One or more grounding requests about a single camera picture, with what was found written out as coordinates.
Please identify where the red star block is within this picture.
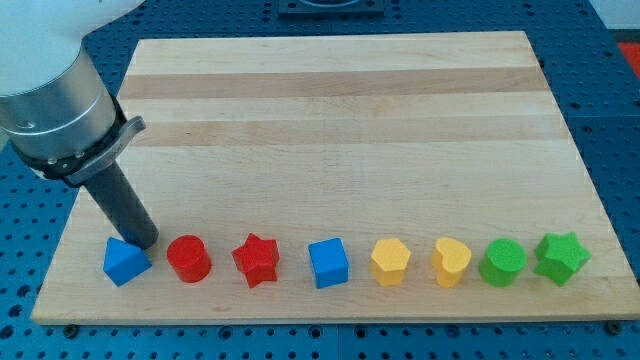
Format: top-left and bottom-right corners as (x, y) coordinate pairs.
(232, 233), (280, 288)

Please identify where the green cylinder block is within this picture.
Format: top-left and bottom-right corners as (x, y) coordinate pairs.
(479, 238), (527, 287)

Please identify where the red cylinder block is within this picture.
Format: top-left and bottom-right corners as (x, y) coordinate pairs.
(166, 234), (212, 283)

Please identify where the blue triangular prism block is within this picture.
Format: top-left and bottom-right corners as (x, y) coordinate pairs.
(103, 237), (152, 287)

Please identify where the yellow heart block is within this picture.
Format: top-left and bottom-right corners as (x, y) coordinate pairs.
(432, 237), (472, 288)

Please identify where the red object at right edge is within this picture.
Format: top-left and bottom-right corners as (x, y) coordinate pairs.
(617, 41), (640, 77)

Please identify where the light wooden board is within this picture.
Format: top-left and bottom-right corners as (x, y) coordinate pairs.
(31, 31), (639, 326)

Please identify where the dark square base plate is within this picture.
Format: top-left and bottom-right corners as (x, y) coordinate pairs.
(277, 0), (385, 19)

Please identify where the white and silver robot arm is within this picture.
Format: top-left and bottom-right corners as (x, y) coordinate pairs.
(1, 0), (158, 249)

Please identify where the blue cube block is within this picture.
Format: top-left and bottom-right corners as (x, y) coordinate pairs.
(308, 238), (350, 289)

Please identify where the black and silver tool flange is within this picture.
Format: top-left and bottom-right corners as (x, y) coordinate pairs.
(11, 95), (146, 187)

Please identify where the yellow hexagon block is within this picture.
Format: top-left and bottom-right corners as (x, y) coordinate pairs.
(370, 238), (411, 286)

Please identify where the green star block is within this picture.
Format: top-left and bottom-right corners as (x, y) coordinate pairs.
(534, 232), (592, 287)

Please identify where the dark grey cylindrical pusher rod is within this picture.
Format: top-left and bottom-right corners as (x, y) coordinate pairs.
(84, 162), (159, 250)

